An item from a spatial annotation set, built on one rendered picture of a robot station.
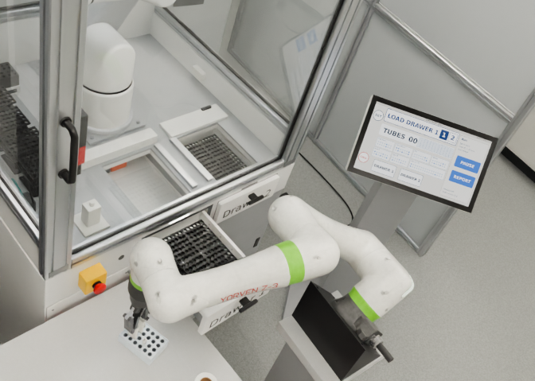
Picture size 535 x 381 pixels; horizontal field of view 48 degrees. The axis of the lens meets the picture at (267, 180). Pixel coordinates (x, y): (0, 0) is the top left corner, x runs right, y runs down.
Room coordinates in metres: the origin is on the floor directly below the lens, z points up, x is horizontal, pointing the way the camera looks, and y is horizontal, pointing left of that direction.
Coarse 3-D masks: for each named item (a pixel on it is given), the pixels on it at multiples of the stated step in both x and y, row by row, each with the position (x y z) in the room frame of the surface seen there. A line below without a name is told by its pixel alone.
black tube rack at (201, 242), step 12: (192, 228) 1.30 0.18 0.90; (204, 228) 1.32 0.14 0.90; (168, 240) 1.22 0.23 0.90; (180, 240) 1.24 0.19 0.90; (192, 240) 1.25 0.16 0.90; (204, 240) 1.27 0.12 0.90; (216, 240) 1.29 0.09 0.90; (180, 252) 1.19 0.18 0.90; (192, 252) 1.21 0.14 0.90; (204, 252) 1.22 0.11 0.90; (216, 252) 1.24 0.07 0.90; (180, 264) 1.15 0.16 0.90; (192, 264) 1.16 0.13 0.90; (204, 264) 1.18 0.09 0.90; (216, 264) 1.20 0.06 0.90
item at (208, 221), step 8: (192, 216) 1.36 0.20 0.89; (200, 216) 1.39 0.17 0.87; (208, 216) 1.38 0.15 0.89; (176, 224) 1.31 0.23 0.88; (184, 224) 1.34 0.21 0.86; (208, 224) 1.37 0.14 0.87; (216, 224) 1.36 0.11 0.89; (160, 232) 1.25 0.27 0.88; (168, 232) 1.28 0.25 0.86; (216, 232) 1.34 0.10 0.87; (224, 232) 1.34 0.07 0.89; (224, 240) 1.32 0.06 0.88; (232, 248) 1.30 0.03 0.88; (232, 256) 1.29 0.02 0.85; (240, 256) 1.27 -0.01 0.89; (200, 312) 1.02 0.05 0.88; (200, 320) 1.02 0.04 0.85
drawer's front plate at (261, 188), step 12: (264, 180) 1.62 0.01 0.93; (276, 180) 1.65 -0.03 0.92; (240, 192) 1.51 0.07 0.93; (252, 192) 1.55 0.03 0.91; (264, 192) 1.61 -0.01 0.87; (228, 204) 1.46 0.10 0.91; (240, 204) 1.51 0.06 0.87; (252, 204) 1.58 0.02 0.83; (216, 216) 1.43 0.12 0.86; (228, 216) 1.47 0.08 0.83
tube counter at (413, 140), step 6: (408, 138) 1.93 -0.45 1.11; (414, 138) 1.94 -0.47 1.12; (420, 138) 1.95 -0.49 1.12; (426, 138) 1.95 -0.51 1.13; (408, 144) 1.92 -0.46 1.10; (414, 144) 1.93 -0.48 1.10; (420, 144) 1.93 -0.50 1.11; (426, 144) 1.94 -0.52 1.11; (432, 144) 1.95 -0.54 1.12; (438, 144) 1.95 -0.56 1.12; (426, 150) 1.92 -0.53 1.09; (432, 150) 1.93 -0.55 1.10; (438, 150) 1.94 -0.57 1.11; (444, 150) 1.94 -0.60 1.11; (450, 150) 1.95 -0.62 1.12; (444, 156) 1.93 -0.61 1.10; (450, 156) 1.94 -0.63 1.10
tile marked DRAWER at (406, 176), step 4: (400, 172) 1.85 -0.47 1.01; (404, 172) 1.85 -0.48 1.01; (408, 172) 1.86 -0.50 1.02; (412, 172) 1.86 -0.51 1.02; (400, 176) 1.84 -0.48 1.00; (404, 176) 1.85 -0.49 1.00; (408, 176) 1.85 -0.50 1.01; (412, 176) 1.85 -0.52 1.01; (416, 176) 1.86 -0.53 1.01; (420, 176) 1.86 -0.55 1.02; (400, 180) 1.83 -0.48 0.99; (404, 180) 1.84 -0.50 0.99; (408, 180) 1.84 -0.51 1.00; (412, 180) 1.84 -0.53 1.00; (416, 180) 1.85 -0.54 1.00; (420, 180) 1.85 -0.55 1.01; (412, 184) 1.84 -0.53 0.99; (416, 184) 1.84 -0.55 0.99; (420, 184) 1.84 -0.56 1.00
